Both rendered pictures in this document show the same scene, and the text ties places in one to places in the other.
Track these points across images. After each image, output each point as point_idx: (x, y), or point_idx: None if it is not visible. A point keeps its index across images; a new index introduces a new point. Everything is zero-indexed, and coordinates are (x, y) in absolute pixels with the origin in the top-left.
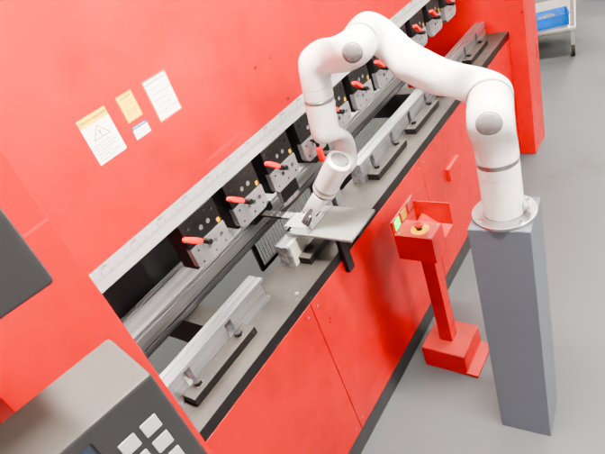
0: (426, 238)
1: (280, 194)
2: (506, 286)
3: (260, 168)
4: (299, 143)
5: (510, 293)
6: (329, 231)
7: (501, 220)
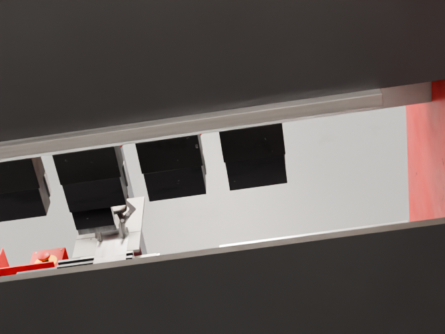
0: (63, 251)
1: (112, 208)
2: (129, 187)
3: (120, 157)
4: (44, 170)
5: (130, 192)
6: (130, 217)
7: None
